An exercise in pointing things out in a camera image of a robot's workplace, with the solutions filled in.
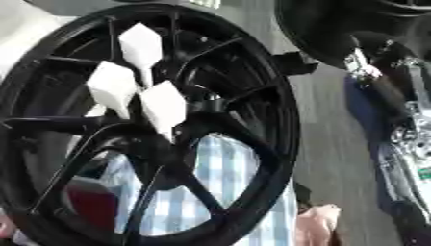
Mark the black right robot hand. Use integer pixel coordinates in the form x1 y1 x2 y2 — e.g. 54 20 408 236
342 30 421 124

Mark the black spoked wheel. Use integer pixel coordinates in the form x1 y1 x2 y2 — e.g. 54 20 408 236
0 3 303 246

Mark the black round tyre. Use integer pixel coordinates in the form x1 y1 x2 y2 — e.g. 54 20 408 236
272 0 431 70

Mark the person's hand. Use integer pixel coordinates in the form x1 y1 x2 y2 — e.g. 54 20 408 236
294 203 343 246

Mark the red box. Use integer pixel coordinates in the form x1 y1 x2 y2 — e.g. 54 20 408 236
63 184 121 233

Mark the black bracket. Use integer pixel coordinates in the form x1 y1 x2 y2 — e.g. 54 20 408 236
272 51 320 77

